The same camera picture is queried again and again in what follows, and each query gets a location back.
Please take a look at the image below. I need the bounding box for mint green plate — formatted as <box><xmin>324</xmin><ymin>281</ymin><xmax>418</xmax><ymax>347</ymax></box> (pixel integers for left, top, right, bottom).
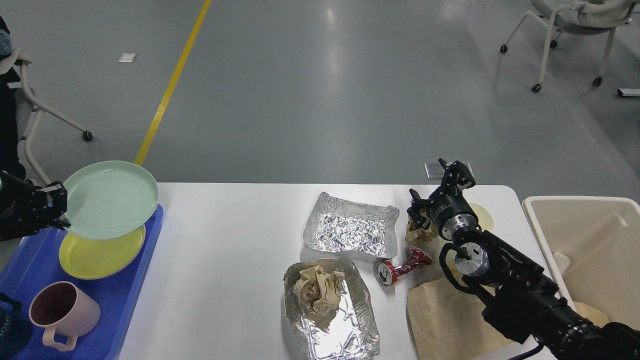
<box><xmin>62</xmin><ymin>161</ymin><xmax>159</xmax><ymax>240</ymax></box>

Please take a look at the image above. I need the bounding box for pink mug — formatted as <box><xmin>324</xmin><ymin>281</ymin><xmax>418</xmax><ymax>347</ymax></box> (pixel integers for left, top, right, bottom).
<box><xmin>28</xmin><ymin>281</ymin><xmax>102</xmax><ymax>353</ymax></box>

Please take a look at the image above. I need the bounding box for seated person in black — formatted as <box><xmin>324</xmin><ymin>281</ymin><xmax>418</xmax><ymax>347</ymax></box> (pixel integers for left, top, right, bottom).
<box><xmin>0</xmin><ymin>70</ymin><xmax>26</xmax><ymax>180</ymax></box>

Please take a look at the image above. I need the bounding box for crumpled brown paper ball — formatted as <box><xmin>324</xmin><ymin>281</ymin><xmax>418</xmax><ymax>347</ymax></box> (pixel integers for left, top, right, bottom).
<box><xmin>405</xmin><ymin>216</ymin><xmax>440</xmax><ymax>245</ymax></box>

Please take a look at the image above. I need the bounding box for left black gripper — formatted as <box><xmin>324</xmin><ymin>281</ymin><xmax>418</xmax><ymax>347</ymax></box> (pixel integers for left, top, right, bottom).
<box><xmin>0</xmin><ymin>171</ymin><xmax>71</xmax><ymax>242</ymax></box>

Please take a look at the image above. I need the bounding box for crushed red soda can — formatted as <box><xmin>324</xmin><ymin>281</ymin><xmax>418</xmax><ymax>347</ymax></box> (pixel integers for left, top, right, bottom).
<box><xmin>372</xmin><ymin>246</ymin><xmax>433</xmax><ymax>287</ymax></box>

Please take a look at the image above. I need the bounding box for foil tray with paper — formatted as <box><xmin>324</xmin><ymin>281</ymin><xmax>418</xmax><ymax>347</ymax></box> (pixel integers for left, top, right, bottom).
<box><xmin>283</xmin><ymin>257</ymin><xmax>380</xmax><ymax>360</ymax></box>

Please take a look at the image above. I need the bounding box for grey office chair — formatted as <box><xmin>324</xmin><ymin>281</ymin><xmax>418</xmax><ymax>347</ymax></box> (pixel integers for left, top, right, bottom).
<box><xmin>499</xmin><ymin>0</ymin><xmax>639</xmax><ymax>93</ymax></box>

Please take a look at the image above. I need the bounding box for brown paper bag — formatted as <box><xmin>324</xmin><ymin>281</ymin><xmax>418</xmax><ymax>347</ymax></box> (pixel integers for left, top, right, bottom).
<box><xmin>406</xmin><ymin>272</ymin><xmax>610</xmax><ymax>360</ymax></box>

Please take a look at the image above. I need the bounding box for empty foil tray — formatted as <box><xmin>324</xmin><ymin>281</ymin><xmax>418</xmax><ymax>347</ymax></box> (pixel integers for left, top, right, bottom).
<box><xmin>302</xmin><ymin>192</ymin><xmax>400</xmax><ymax>262</ymax></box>

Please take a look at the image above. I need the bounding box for beige plastic bin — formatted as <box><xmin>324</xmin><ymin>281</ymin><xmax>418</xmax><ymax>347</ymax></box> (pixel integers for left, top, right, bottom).
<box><xmin>522</xmin><ymin>196</ymin><xmax>640</xmax><ymax>330</ymax></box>

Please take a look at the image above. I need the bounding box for blue plastic tray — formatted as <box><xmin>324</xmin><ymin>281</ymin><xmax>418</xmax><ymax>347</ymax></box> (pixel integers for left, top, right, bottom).
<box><xmin>0</xmin><ymin>205</ymin><xmax>164</xmax><ymax>360</ymax></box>

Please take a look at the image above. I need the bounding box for white floor tile marker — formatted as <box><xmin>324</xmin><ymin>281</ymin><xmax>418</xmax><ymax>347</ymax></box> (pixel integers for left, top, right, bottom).
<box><xmin>118</xmin><ymin>53</ymin><xmax>138</xmax><ymax>64</ymax></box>

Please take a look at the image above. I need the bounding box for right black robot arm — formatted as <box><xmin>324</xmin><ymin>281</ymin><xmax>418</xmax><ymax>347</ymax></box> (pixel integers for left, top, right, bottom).
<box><xmin>407</xmin><ymin>158</ymin><xmax>640</xmax><ymax>360</ymax></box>

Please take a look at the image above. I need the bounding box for left white chair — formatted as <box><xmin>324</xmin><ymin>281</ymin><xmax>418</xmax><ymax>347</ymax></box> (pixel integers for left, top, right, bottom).
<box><xmin>0</xmin><ymin>48</ymin><xmax>94</xmax><ymax>184</ymax></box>

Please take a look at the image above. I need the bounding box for white bar on floor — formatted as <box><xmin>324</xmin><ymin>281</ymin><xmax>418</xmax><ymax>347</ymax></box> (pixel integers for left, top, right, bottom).
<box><xmin>617</xmin><ymin>88</ymin><xmax>640</xmax><ymax>98</ymax></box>

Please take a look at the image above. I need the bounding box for metal floor plate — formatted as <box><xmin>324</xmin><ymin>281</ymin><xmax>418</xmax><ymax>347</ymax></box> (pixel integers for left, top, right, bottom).
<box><xmin>423</xmin><ymin>161</ymin><xmax>475</xmax><ymax>180</ymax></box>

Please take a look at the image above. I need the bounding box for yellow plate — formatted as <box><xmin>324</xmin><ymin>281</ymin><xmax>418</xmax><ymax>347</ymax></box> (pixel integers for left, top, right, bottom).
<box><xmin>58</xmin><ymin>225</ymin><xmax>146</xmax><ymax>280</ymax></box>

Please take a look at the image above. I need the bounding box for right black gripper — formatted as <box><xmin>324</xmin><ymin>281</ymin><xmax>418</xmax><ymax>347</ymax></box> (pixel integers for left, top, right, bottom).
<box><xmin>407</xmin><ymin>158</ymin><xmax>476</xmax><ymax>233</ymax></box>

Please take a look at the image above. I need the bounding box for crumpled brown paper in tray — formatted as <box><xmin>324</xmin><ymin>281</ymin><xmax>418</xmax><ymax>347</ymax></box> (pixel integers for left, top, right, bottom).
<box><xmin>294</xmin><ymin>265</ymin><xmax>345</xmax><ymax>331</ymax></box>

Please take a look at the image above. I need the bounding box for white cup in bin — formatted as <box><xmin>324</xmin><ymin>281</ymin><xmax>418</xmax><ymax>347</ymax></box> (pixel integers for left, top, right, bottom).
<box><xmin>551</xmin><ymin>251</ymin><xmax>572</xmax><ymax>276</ymax></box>

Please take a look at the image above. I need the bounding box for white paper cup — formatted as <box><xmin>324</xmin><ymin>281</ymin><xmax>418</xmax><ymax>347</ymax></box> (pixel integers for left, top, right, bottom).
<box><xmin>437</xmin><ymin>203</ymin><xmax>494</xmax><ymax>277</ymax></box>

